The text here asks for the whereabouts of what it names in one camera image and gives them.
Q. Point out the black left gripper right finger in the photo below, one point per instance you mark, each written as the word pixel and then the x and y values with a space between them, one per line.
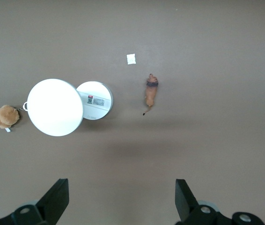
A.
pixel 186 204

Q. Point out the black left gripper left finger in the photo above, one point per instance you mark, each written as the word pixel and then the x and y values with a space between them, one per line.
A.
pixel 53 201

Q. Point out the brown lion statue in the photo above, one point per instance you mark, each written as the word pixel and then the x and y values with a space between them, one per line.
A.
pixel 151 93

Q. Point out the brown table cover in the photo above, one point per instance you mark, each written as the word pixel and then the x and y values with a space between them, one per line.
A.
pixel 193 140

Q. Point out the white round desk lamp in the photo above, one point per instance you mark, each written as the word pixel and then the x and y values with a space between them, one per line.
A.
pixel 55 107

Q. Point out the small tape patch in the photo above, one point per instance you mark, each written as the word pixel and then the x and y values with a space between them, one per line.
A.
pixel 131 59

